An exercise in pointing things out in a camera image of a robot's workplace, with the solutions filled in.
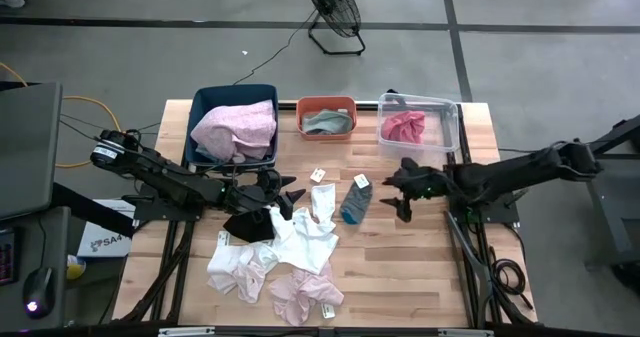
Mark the white sock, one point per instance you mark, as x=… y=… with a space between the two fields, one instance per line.
x=324 y=202

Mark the clear plastic bin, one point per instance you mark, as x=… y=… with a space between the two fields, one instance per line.
x=440 y=127

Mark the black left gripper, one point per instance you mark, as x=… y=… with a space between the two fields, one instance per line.
x=257 y=197

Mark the hot pink cloth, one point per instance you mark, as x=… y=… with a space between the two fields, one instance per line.
x=402 y=127

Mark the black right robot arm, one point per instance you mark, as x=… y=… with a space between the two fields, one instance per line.
x=500 y=174

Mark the pale pink garment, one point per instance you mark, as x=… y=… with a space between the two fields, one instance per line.
x=300 y=292

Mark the black desk frame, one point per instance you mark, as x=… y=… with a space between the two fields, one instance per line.
x=607 y=217

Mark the black desk support bar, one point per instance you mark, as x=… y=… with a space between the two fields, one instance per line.
x=90 y=209

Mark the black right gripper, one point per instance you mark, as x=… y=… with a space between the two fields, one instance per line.
x=417 y=184

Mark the gray desk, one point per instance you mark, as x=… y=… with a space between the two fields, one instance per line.
x=50 y=237

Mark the white shirt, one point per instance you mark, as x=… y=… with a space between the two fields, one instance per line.
x=305 y=242

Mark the white cardboard box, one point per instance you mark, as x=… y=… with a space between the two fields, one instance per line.
x=107 y=237

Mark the yellow cup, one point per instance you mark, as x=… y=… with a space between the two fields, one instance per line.
x=75 y=269

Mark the gray monitor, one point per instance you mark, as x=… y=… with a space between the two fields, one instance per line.
x=30 y=147

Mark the black floor fan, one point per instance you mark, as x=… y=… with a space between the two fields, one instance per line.
x=332 y=2

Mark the dark gray teal-toed sock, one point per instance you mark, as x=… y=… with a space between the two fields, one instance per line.
x=356 y=204

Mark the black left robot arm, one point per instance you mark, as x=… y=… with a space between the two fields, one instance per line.
x=165 y=177

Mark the black cloth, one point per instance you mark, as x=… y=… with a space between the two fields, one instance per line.
x=247 y=229

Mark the orange plastic bin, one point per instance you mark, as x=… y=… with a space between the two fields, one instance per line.
x=325 y=137

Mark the white garment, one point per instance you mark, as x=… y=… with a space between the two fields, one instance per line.
x=240 y=272

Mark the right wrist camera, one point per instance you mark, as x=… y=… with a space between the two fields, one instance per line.
x=409 y=166

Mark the pink woven shirt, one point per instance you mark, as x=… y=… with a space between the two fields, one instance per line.
x=235 y=127

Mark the sage green sock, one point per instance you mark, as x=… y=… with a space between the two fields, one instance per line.
x=330 y=127

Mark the black table frame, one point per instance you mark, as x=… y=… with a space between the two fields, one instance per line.
x=287 y=106

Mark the black keyboard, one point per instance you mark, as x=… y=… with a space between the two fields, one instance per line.
x=6 y=257

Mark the black computer mouse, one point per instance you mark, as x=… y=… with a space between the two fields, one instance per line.
x=39 y=289

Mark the navy fabric storage bin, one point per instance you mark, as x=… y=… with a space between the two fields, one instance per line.
x=220 y=97

